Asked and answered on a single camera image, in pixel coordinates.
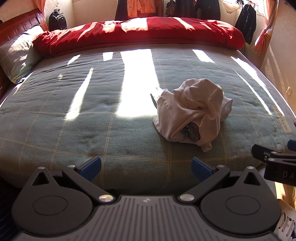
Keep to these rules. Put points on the red duvet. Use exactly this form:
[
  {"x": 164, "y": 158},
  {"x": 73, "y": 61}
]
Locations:
[{"x": 150, "y": 30}]

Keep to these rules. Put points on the green plaid bed blanket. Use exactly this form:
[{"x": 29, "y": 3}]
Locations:
[{"x": 98, "y": 103}]

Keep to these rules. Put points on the orange curtain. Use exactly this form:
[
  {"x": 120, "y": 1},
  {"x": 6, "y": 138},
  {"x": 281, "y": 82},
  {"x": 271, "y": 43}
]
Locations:
[{"x": 270, "y": 12}]

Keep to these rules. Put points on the green plaid pillow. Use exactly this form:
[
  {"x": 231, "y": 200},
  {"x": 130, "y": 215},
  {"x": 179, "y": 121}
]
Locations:
[{"x": 19, "y": 56}]

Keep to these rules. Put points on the wooden headboard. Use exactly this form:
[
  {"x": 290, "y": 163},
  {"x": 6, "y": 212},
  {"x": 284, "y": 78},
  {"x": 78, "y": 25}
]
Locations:
[{"x": 13, "y": 28}]

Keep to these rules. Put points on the black backpack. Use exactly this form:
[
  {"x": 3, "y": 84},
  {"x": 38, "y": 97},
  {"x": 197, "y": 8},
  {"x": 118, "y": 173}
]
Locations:
[{"x": 57, "y": 21}]

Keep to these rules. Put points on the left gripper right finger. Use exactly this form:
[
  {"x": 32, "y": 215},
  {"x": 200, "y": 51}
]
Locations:
[{"x": 210, "y": 177}]

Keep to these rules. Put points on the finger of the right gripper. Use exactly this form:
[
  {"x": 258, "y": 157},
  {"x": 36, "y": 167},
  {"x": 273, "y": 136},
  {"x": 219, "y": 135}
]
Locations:
[
  {"x": 291, "y": 145},
  {"x": 263, "y": 154}
]

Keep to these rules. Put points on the orange hanging garment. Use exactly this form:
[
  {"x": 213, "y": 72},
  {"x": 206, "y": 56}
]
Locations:
[{"x": 142, "y": 6}]

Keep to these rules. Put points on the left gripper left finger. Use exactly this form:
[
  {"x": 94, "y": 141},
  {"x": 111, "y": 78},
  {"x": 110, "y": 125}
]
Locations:
[{"x": 80, "y": 177}]

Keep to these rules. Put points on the black hanging jacket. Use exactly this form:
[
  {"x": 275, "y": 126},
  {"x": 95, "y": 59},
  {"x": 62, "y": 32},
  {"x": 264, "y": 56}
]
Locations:
[{"x": 246, "y": 22}]

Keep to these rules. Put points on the dark hanging jacket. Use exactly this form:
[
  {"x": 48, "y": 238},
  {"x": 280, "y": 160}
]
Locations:
[{"x": 200, "y": 9}]

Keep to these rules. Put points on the white printed t-shirt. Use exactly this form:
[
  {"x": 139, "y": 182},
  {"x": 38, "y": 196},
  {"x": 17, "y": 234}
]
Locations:
[{"x": 191, "y": 113}]

